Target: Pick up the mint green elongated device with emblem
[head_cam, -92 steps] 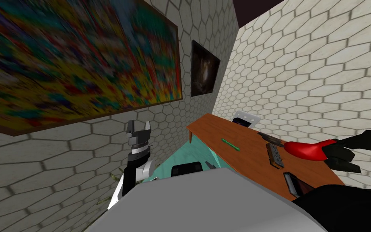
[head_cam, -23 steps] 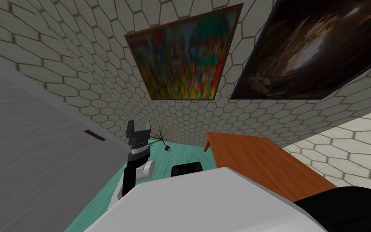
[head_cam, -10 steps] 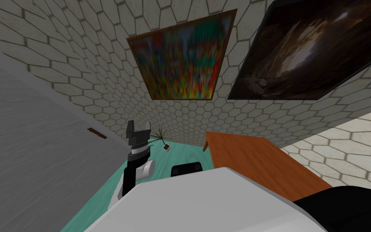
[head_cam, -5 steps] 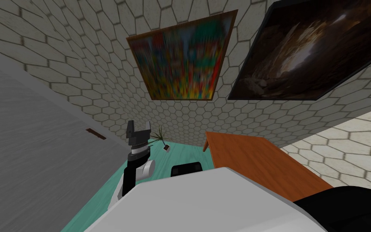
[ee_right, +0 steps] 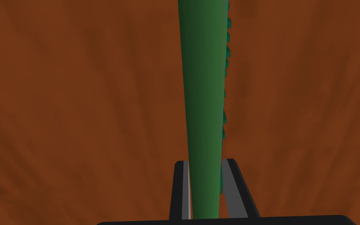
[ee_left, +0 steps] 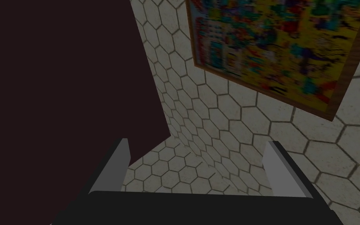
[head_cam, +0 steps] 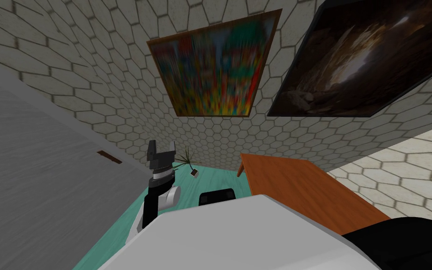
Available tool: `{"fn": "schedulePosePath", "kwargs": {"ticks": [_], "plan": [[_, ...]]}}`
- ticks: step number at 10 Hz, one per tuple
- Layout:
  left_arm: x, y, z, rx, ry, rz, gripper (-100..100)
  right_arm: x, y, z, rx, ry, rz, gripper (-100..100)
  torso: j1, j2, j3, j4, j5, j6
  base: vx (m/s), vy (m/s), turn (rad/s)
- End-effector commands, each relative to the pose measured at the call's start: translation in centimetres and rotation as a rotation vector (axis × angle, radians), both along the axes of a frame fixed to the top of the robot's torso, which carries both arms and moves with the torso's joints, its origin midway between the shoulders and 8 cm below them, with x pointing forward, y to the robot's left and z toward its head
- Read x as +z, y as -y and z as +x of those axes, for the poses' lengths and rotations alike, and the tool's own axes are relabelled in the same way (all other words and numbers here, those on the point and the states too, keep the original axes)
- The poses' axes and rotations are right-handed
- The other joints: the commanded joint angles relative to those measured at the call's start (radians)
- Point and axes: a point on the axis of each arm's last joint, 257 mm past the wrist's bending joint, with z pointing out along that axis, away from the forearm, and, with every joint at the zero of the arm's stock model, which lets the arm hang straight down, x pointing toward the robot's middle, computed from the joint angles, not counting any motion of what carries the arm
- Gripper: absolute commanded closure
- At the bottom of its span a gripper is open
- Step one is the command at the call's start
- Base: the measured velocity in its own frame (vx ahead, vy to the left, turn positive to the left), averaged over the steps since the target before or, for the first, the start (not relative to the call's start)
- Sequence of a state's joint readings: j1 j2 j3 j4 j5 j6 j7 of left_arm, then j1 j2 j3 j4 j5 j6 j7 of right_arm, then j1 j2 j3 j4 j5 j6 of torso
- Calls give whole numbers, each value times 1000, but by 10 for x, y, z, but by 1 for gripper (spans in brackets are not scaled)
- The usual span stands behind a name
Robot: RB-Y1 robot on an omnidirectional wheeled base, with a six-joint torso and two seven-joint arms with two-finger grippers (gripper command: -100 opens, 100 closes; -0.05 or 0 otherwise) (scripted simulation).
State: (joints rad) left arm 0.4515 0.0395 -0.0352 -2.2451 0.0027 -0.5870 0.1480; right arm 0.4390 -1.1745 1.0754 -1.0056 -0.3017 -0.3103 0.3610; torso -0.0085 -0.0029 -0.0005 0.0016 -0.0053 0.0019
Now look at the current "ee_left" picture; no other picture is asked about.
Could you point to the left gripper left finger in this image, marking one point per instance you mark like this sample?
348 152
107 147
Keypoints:
112 172

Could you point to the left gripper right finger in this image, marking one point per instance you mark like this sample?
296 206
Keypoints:
284 175

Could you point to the dark maroon cupboard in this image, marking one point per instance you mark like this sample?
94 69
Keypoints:
61 93

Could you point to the colourful picture in wooden frame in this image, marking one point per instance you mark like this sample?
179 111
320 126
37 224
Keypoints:
276 47

